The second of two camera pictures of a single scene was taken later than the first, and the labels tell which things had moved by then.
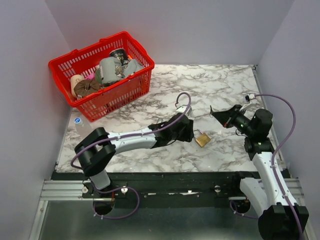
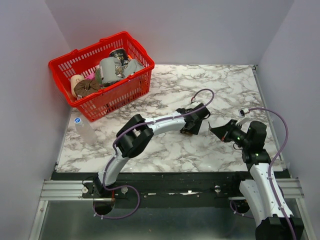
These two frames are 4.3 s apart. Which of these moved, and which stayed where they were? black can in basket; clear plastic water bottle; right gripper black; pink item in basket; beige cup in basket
Moved: right gripper black
Stayed: clear plastic water bottle; beige cup in basket; black can in basket; pink item in basket
